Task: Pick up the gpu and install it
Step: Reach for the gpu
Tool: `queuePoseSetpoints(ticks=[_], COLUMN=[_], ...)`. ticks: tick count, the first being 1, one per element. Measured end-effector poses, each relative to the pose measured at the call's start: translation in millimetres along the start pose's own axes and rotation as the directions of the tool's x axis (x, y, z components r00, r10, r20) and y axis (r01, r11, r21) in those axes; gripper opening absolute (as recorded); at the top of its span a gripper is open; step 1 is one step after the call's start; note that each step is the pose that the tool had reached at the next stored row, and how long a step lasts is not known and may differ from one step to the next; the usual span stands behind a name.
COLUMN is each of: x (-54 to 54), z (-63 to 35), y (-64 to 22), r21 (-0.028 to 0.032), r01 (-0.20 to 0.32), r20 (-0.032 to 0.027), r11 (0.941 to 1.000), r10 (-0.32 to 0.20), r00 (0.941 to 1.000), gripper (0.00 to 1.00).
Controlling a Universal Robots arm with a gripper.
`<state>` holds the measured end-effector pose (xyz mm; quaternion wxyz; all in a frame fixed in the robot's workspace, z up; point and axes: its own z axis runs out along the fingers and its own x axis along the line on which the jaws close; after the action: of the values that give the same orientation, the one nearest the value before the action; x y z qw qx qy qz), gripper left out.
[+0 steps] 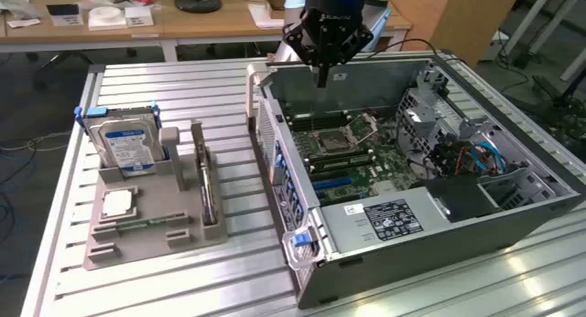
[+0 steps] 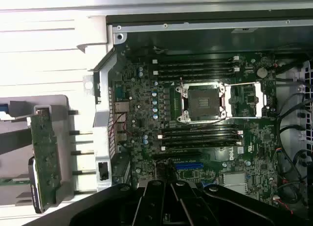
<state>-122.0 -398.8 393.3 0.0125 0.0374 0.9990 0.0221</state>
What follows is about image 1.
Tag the blue slot cover clip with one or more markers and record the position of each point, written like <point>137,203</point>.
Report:
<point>289,181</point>
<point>277,155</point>

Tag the clear plastic bag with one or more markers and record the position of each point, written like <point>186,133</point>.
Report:
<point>18,3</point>

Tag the black RAM slot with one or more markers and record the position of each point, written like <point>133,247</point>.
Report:
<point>318,125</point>

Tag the white table frame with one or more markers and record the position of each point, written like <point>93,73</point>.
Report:
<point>533,22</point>

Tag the black plastic shroud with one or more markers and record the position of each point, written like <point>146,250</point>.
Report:
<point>462,197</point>

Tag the blue case latch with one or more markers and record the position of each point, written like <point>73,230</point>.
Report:
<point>302,241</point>

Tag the white box with black lid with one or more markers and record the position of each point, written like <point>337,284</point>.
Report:
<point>66,18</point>

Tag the white paper tag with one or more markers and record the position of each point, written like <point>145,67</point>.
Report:
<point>23,23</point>

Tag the green RAM stick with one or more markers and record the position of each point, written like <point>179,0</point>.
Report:
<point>146,222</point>
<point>341,161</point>

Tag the wooden desk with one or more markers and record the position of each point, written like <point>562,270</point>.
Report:
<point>206,22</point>

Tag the grey power supply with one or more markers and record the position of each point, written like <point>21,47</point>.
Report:
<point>389,217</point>

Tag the green graphics card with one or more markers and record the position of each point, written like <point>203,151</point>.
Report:
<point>206,193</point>

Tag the white labelled box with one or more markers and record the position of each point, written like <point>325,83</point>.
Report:
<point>138,16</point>

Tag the green motherboard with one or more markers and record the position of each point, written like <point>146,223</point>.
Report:
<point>389,166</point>

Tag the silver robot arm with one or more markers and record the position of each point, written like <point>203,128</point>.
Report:
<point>286,51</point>

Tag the wooden cabinet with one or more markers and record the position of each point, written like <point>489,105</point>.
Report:
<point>458,22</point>

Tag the white booklet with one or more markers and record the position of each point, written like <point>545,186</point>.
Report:
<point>266,16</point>

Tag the grey open PC case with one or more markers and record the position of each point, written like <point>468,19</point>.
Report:
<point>412,269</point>

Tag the white flat box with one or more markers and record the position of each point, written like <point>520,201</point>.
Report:
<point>107,25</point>

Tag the perforated metal drive cage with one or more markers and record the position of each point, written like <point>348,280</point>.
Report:
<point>426,125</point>

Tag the hard disk with blue carrier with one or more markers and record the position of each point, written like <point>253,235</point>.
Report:
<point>129,149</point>

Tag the black chair base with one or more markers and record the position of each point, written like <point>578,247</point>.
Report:
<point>59,58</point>

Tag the blue expansion slot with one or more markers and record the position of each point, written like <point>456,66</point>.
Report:
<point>333,185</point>

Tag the grey parts rack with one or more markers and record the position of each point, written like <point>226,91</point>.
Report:
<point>151,248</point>

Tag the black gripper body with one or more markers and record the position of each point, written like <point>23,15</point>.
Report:
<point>332,29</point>

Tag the metal socket cover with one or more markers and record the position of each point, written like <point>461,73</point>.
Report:
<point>364,126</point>

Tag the CPU socket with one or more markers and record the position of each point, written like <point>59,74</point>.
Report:
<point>332,140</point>

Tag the black floor stand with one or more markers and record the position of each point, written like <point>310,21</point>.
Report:
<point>556,90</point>

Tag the grey metal disk bay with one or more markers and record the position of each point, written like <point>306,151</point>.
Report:
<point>526,186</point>

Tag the silver CPU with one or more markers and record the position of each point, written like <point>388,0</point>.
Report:
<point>118,203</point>

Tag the black lamp base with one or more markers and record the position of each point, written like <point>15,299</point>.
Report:
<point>198,4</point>

